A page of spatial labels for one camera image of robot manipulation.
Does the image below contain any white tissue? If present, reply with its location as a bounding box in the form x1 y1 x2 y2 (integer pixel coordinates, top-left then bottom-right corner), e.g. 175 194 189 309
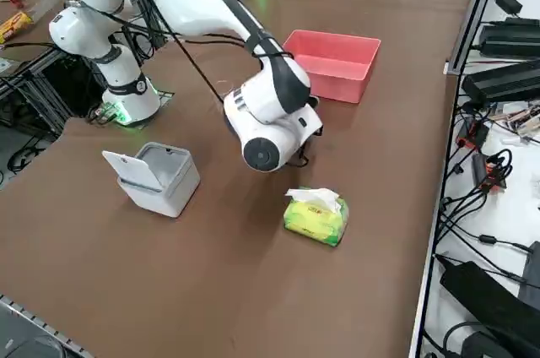
284 187 343 214

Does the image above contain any green tissue pack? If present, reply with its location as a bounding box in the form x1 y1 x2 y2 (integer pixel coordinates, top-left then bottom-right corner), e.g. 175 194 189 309
282 196 351 248

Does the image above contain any pink plastic container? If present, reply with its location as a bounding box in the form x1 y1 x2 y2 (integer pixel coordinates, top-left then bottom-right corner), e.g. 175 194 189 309
282 29 383 105

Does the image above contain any white lidded trash bin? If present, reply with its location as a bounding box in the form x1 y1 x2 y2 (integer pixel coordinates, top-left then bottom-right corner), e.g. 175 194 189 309
100 141 202 220

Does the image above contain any black red power device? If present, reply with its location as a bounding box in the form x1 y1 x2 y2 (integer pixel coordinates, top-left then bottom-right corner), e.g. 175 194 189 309
458 117 491 150

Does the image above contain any black orange plug adapter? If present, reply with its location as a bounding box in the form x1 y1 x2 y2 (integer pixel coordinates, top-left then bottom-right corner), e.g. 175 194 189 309
471 154 509 193

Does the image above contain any large black power supply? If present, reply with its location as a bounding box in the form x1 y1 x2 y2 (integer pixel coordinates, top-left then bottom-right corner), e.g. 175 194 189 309
461 58 540 105
478 16 540 60

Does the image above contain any small black power adapter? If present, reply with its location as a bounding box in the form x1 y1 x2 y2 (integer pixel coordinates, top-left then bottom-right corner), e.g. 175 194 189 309
490 0 524 15

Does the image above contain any yellow snack packet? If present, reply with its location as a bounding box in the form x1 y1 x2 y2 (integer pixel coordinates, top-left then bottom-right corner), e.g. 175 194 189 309
0 10 34 45

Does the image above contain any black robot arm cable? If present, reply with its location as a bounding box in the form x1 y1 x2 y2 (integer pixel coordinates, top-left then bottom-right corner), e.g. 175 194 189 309
126 0 296 104

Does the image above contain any aluminium frame post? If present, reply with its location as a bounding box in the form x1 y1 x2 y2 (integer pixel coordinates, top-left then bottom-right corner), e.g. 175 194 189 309
444 0 507 77

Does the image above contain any ribbed aluminium rail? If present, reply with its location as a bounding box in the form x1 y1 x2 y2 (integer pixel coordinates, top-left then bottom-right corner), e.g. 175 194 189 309
0 292 95 358

